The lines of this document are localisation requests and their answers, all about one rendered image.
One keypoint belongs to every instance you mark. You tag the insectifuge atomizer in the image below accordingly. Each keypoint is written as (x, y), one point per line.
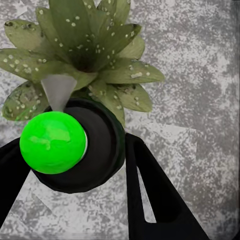
(77, 144)

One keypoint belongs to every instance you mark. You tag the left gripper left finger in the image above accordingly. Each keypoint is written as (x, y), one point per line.
(13, 173)

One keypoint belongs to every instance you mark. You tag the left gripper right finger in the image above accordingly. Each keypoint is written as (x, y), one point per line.
(174, 219)

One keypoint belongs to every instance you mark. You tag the pot plant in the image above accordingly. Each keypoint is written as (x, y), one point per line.
(99, 50)

